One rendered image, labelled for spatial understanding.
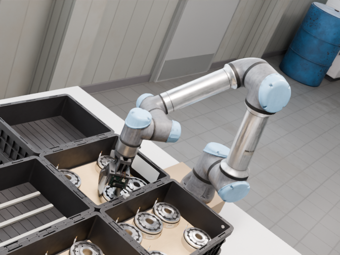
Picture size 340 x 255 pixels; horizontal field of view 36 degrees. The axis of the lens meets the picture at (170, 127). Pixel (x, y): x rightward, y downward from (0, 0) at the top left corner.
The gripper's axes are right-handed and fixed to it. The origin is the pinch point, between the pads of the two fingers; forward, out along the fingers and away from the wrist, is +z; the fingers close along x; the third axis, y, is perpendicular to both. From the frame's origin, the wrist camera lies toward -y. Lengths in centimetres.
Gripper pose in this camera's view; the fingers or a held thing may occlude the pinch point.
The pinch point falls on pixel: (107, 194)
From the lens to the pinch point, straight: 184.5
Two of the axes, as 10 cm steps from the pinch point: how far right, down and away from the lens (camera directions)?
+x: 9.3, 2.6, 2.8
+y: 1.1, 5.1, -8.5
